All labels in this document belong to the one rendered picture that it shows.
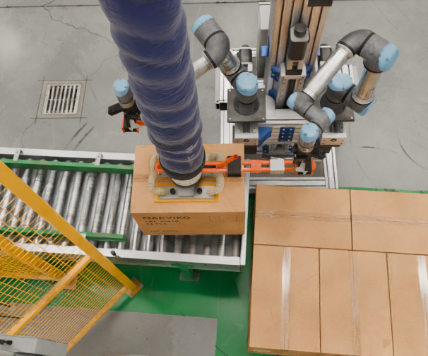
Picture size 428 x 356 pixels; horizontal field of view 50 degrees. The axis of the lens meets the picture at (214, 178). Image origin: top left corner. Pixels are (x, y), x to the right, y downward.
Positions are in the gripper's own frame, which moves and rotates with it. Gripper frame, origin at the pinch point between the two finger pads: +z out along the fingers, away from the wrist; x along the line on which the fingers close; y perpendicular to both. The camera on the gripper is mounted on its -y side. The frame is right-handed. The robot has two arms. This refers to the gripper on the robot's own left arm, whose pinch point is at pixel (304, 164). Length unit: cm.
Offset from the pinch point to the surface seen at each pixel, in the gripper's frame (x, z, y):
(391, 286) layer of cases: 49, 67, -55
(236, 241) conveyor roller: 21, 65, 35
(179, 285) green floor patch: 37, 119, 77
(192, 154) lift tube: 7, -29, 53
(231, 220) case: 20, 27, 38
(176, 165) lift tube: 10, -23, 61
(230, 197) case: 11.8, 13.2, 37.6
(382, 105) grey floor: -109, 121, -87
